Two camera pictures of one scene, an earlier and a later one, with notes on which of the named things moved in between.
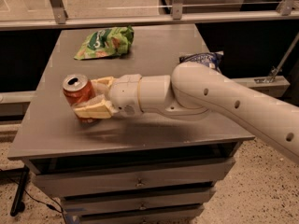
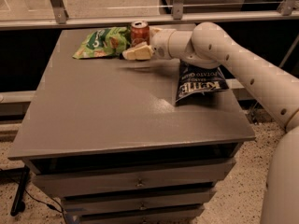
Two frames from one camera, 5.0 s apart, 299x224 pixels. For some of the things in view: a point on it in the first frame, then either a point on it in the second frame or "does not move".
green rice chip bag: x=113 y=41 does not move
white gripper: x=125 y=93 -> x=160 y=44
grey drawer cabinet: x=146 y=169 does not move
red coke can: x=78 y=90 -> x=139 y=33
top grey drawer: x=134 y=178 does not move
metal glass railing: x=81 y=7 does not move
